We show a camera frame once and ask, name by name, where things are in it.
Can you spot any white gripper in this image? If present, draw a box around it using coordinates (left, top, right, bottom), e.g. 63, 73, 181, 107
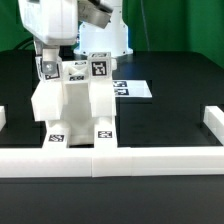
17, 0, 81, 77

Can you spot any white chair back frame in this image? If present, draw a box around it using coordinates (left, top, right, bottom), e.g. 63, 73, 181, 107
31, 58, 117, 121

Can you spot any white chair seat part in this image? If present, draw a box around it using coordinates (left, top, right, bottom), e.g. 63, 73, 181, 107
44, 114, 118, 148

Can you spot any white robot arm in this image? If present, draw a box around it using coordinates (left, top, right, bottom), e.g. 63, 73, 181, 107
18, 0, 113, 79

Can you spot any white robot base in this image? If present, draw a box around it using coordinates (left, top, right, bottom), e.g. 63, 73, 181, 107
74, 0, 133, 57

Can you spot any white side block left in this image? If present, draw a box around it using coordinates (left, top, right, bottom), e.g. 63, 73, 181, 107
0, 106, 6, 132

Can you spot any white tag sheet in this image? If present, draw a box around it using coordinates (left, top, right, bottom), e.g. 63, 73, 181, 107
113, 80, 152, 98

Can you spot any white obstacle fence bar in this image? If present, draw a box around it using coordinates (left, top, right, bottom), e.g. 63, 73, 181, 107
0, 147, 224, 178

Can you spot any black base cable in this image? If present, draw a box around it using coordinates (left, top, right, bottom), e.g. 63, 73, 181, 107
13, 37, 36, 51

